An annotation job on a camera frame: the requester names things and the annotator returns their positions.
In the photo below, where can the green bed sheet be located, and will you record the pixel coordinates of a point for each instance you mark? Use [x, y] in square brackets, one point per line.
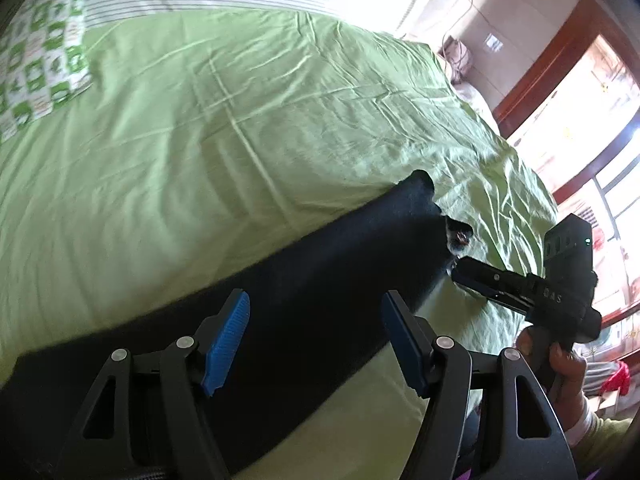
[240, 135]

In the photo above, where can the red cloth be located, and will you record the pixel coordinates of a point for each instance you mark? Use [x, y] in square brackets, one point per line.
[616, 380]

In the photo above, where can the white wall switch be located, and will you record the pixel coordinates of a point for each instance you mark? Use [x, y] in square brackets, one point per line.
[493, 41]

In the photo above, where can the person's right hand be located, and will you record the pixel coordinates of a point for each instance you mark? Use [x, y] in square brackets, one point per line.
[562, 367]

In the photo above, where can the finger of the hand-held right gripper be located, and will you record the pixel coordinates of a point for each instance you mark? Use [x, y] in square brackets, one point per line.
[487, 280]

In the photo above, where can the person's right forearm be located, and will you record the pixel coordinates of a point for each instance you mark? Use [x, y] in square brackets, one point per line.
[602, 435]

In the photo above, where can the black pants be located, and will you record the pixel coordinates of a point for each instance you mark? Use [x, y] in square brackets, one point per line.
[280, 320]

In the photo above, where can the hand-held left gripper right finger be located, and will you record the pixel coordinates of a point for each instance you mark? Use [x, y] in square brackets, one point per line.
[403, 346]

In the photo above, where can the green white patterned pillow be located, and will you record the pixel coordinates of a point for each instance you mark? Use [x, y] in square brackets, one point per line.
[42, 55]

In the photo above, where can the red wooden window frame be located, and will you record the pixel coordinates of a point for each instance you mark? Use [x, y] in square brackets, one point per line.
[560, 60]

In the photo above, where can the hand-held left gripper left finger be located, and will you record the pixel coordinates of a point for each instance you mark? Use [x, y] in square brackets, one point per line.
[227, 341]

